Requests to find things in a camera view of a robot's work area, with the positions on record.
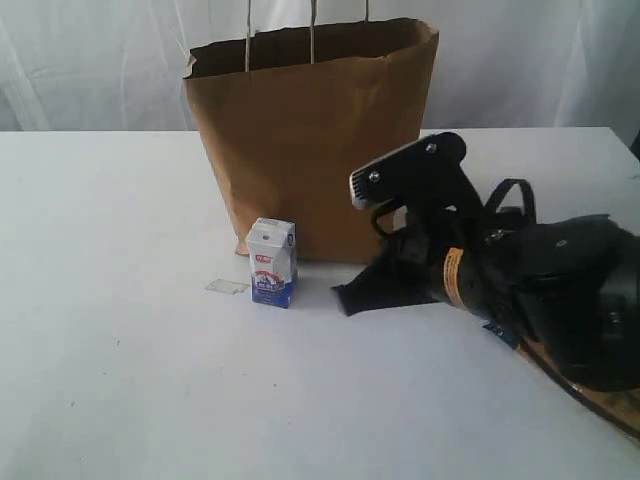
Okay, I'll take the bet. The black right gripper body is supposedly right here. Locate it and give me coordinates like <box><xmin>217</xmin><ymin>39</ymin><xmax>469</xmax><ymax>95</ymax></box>
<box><xmin>372</xmin><ymin>200</ymin><xmax>505</xmax><ymax>305</ymax></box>

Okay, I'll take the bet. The small blue white milk carton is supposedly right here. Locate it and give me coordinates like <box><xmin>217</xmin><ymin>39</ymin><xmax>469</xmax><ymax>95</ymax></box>
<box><xmin>245</xmin><ymin>218</ymin><xmax>298</xmax><ymax>308</ymax></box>

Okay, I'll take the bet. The spaghetti packet with Italian flag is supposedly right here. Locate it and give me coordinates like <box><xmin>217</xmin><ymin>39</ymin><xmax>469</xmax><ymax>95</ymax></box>
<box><xmin>481</xmin><ymin>320</ymin><xmax>639</xmax><ymax>447</ymax></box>

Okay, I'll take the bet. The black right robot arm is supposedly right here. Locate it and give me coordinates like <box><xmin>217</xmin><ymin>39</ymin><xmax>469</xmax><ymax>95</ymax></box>
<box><xmin>335</xmin><ymin>132</ymin><xmax>639</xmax><ymax>391</ymax></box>

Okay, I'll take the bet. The brown paper shopping bag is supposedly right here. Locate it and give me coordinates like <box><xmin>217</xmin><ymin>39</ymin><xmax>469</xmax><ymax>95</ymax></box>
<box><xmin>184</xmin><ymin>18</ymin><xmax>439</xmax><ymax>264</ymax></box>

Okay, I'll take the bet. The white backdrop curtain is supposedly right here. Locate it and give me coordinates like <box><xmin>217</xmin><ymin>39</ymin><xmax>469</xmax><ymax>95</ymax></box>
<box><xmin>1</xmin><ymin>1</ymin><xmax>639</xmax><ymax>142</ymax></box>

